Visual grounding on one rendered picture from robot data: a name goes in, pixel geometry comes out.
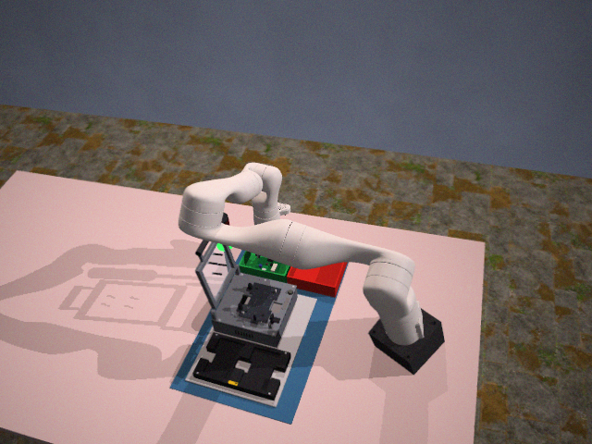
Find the red open tray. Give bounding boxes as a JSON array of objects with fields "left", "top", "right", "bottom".
[{"left": 287, "top": 262, "right": 348, "bottom": 297}]

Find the green circuit board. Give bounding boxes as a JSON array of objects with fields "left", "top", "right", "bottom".
[{"left": 255, "top": 256, "right": 281, "bottom": 273}]

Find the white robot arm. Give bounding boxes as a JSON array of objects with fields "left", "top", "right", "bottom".
[{"left": 179, "top": 163, "right": 424, "bottom": 345}]

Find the green box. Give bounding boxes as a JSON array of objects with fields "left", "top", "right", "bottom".
[{"left": 239, "top": 251, "right": 290, "bottom": 283}]

